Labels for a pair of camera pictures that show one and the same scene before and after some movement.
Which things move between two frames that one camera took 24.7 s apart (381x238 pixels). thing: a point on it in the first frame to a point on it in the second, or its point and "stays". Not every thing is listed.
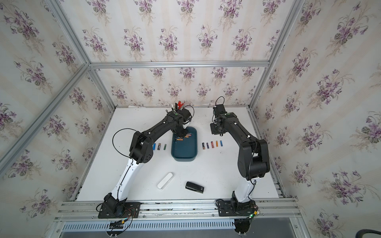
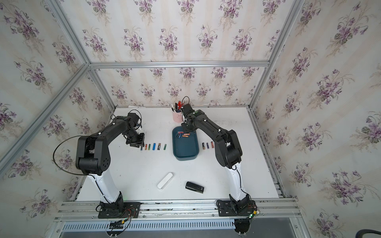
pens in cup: (178, 105) stays
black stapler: (194, 187) stays
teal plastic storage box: (184, 148) stays
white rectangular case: (167, 179) stays
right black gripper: (213, 131) to (185, 130)
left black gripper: (184, 134) to (140, 142)
